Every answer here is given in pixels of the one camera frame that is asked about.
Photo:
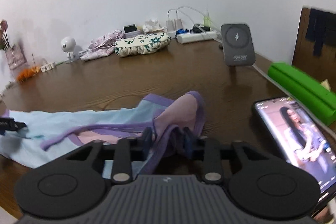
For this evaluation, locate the white round robot toy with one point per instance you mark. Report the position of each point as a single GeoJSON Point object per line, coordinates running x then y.
{"type": "Point", "coordinates": [68, 45]}

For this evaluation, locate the grey wireless charger stand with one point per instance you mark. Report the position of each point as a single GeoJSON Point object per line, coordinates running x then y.
{"type": "Point", "coordinates": [238, 49]}

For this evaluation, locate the clear box of oranges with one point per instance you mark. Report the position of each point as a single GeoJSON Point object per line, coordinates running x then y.
{"type": "Point", "coordinates": [27, 71]}

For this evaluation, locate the green plastic object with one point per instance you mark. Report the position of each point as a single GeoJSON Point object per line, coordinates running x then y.
{"type": "Point", "coordinates": [319, 100]}

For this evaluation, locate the white charger adapters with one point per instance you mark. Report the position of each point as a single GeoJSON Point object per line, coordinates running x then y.
{"type": "Point", "coordinates": [174, 25]}

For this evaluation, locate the pink flower bouquet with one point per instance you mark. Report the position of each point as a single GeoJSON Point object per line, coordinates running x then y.
{"type": "Point", "coordinates": [5, 45]}

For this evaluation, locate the brown cardboard box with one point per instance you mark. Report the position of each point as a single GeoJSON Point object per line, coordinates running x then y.
{"type": "Point", "coordinates": [314, 51]}

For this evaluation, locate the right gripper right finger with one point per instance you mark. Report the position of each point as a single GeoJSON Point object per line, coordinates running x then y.
{"type": "Point", "coordinates": [258, 183]}

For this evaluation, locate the pink knitted vase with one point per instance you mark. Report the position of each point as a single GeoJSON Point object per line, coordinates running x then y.
{"type": "Point", "coordinates": [15, 57]}

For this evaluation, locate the cream teal floral garment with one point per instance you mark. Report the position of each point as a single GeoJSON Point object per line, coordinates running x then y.
{"type": "Point", "coordinates": [141, 44]}

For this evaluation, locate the white small power strip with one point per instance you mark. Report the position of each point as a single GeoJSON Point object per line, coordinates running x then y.
{"type": "Point", "coordinates": [47, 67]}

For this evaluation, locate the black charger block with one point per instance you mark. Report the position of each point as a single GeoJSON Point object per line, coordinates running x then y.
{"type": "Point", "coordinates": [130, 28]}

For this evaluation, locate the small green bottle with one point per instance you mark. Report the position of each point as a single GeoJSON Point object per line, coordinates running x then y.
{"type": "Point", "coordinates": [207, 20]}

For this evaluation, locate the black smartphone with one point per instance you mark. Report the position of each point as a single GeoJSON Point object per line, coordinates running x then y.
{"type": "Point", "coordinates": [299, 141]}

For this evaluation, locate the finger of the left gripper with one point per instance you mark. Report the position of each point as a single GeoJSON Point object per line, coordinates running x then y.
{"type": "Point", "coordinates": [9, 124]}

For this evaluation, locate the pink floral folded garment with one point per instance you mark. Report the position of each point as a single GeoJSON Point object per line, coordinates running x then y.
{"type": "Point", "coordinates": [102, 46]}

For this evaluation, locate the pink blue garment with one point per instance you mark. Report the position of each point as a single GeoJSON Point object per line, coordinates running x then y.
{"type": "Point", "coordinates": [48, 136]}

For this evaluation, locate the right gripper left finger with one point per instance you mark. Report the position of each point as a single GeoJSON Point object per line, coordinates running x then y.
{"type": "Point", "coordinates": [78, 181]}

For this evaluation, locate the white tin box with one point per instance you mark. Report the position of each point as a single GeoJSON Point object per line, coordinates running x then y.
{"type": "Point", "coordinates": [133, 34]}

